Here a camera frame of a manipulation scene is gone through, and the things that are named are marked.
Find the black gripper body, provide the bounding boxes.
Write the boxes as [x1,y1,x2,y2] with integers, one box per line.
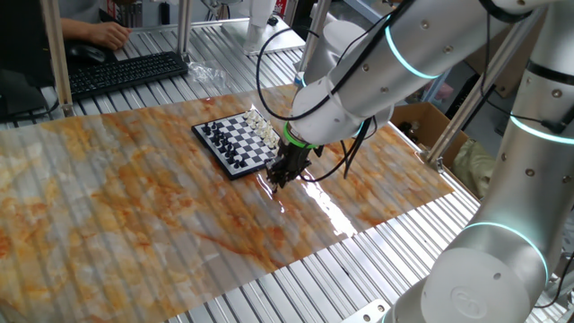
[268,141,316,177]

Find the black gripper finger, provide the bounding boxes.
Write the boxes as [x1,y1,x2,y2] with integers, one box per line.
[265,162,279,193]
[277,172,297,191]

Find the person's bare forearm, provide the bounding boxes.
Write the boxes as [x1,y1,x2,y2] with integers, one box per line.
[59,17,91,39]

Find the black and white chessboard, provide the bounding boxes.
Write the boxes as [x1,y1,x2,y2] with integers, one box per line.
[191,107,288,182]

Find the person's bare hand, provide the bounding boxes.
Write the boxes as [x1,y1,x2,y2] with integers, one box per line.
[87,21,133,51]

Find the flat metal plate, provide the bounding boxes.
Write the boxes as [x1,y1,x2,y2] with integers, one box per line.
[221,16,307,57]

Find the clear plastic bag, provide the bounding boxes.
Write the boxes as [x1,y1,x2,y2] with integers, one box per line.
[186,60,230,91]

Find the orange marble pattern mat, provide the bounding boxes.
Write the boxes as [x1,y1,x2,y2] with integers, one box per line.
[0,83,455,323]

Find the white stand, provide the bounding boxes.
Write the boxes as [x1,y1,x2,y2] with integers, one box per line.
[243,0,278,46]

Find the brown cardboard box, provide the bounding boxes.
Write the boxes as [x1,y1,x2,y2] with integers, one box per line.
[388,101,471,170]

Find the black keyboard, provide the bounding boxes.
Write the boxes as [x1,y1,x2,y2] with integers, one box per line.
[66,50,189,100]

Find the beige bag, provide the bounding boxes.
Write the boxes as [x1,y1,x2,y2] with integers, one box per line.
[450,137,498,199]

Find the slanted aluminium strut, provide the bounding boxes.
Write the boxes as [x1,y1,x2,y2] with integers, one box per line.
[423,6,555,174]

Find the black computer mouse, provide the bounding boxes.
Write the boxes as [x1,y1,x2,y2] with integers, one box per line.
[66,43,108,64]

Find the black monitor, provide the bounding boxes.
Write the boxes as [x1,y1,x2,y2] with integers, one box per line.
[0,0,59,125]

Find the green flange ring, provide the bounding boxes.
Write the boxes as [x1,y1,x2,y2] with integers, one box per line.
[282,121,320,151]

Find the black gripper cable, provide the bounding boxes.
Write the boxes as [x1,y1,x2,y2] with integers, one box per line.
[299,114,380,183]

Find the black camera cable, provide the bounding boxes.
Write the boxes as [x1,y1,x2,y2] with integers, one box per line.
[255,11,404,122]

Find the aluminium frame post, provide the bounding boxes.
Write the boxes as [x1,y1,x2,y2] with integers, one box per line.
[295,0,334,75]
[176,0,195,63]
[39,0,76,118]

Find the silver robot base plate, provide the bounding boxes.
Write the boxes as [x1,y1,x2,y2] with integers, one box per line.
[340,298,392,323]

